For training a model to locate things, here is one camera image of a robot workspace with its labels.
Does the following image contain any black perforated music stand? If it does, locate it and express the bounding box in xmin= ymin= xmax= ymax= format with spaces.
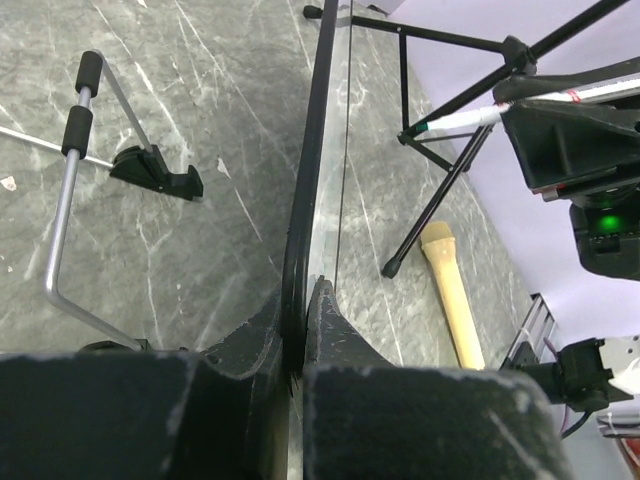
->
xmin=302 ymin=0 xmax=640 ymax=279

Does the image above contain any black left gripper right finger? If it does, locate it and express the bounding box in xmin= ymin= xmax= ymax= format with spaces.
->
xmin=303 ymin=278 xmax=572 ymax=479

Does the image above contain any beige microphone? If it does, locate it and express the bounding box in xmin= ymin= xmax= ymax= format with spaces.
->
xmin=420 ymin=221 xmax=486 ymax=370

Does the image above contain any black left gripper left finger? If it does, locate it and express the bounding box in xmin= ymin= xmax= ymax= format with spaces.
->
xmin=1 ymin=296 xmax=289 ymax=479

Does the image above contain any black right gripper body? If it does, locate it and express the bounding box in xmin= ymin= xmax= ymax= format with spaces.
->
xmin=542 ymin=178 xmax=639 ymax=280

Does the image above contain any white whiteboard with black frame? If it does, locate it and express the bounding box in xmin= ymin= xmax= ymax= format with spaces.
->
xmin=280 ymin=1 xmax=353 ymax=379

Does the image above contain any silver wire whiteboard easel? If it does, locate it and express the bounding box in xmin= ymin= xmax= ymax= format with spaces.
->
xmin=0 ymin=49 xmax=205 ymax=354

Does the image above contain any white marker pen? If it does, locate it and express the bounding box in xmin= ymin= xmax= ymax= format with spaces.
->
xmin=417 ymin=77 xmax=639 ymax=133

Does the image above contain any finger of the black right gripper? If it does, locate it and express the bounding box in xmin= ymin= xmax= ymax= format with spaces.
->
xmin=502 ymin=100 xmax=639 ymax=193
xmin=493 ymin=73 xmax=630 ymax=103

